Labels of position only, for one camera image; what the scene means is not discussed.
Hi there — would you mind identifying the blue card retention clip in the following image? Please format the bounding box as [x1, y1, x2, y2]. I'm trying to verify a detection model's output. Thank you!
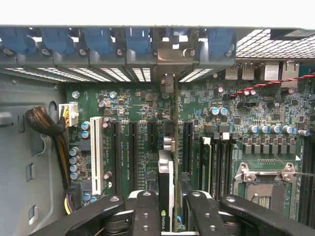
[83, 27, 114, 55]
[206, 27, 234, 56]
[39, 27, 76, 56]
[0, 27, 37, 56]
[125, 27, 151, 54]

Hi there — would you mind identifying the silver ethernet port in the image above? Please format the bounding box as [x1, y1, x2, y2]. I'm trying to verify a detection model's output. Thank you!
[282, 60, 300, 88]

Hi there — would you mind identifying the green motherboard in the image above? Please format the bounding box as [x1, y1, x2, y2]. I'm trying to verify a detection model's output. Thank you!
[65, 61, 315, 222]

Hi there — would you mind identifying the black RAM slot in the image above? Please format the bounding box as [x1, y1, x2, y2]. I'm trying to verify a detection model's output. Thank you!
[225, 139, 233, 197]
[218, 139, 226, 197]
[212, 140, 220, 197]

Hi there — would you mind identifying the short black expansion slot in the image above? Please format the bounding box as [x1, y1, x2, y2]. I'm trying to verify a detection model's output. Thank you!
[147, 120, 157, 146]

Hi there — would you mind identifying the black connector with coloured wires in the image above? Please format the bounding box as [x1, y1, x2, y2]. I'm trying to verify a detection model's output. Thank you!
[63, 183, 83, 214]

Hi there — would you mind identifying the silver port block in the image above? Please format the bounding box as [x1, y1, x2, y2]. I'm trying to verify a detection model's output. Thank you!
[263, 62, 281, 82]

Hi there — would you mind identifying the white power connector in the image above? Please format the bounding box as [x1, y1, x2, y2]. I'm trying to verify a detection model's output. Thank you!
[58, 102, 79, 127]

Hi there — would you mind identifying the open black PC case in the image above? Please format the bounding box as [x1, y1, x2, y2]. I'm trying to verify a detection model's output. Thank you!
[0, 24, 315, 236]

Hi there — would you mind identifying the braided power wire bundle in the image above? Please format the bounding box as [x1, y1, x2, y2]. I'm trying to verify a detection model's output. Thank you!
[25, 105, 72, 190]

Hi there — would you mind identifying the CPU socket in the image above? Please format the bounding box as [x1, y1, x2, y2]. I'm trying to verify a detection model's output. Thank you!
[233, 162, 302, 217]

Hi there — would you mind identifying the red black twisted wire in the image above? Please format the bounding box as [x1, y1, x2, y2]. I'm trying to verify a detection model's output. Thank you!
[230, 72, 315, 98]

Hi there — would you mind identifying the silver USB port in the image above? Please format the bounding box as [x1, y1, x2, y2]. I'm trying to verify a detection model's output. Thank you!
[241, 62, 255, 81]
[225, 62, 239, 81]

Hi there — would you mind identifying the white expansion slot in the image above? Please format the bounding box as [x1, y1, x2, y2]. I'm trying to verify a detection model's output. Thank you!
[90, 116, 104, 196]

